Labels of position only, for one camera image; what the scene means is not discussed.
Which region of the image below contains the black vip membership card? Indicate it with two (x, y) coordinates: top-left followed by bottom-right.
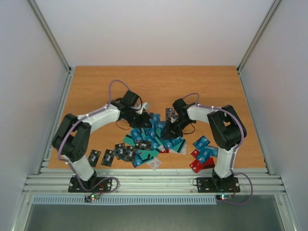
(135, 140), (152, 151)

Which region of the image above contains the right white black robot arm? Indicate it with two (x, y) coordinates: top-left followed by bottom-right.
(161, 98), (247, 192)

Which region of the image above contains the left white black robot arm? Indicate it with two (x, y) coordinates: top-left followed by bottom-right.
(52, 90), (151, 192)

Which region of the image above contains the black card top right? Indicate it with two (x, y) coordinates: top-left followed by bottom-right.
(165, 108), (176, 118)

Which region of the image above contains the teal card magnetic stripe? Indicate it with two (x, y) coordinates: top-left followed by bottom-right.
(123, 134), (135, 146)

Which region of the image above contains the blue card right edge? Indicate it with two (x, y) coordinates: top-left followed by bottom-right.
(196, 146), (218, 164)

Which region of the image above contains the white card with red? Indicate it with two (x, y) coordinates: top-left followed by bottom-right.
(146, 158), (162, 170)

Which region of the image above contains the red card front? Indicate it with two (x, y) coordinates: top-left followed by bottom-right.
(189, 160), (205, 173)

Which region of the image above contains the red card magnetic stripe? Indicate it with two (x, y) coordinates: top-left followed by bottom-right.
(202, 157), (215, 169)

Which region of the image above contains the far left black vip card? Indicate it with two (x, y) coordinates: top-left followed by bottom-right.
(88, 150), (101, 167)

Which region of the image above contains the right small circuit board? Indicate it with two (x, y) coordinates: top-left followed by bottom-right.
(216, 194), (233, 201)

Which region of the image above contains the small circuit board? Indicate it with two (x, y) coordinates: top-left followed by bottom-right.
(216, 194), (233, 201)
(84, 194), (100, 203)

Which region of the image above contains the left small circuit board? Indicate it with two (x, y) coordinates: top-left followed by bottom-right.
(84, 194), (100, 203)

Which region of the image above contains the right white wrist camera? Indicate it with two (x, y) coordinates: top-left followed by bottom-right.
(169, 115), (179, 123)

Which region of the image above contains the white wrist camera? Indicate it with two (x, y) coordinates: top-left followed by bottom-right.
(137, 102), (150, 114)
(169, 115), (179, 123)

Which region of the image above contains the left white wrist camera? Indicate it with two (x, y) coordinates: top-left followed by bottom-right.
(137, 102), (150, 114)

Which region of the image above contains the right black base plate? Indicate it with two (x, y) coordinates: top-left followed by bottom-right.
(196, 177), (241, 193)

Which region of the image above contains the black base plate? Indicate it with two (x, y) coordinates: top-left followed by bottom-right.
(196, 177), (241, 193)
(68, 176), (113, 193)

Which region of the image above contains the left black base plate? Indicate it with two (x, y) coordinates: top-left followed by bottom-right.
(68, 176), (113, 193)

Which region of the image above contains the grey slotted cable duct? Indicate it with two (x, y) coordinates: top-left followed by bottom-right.
(32, 195), (217, 205)

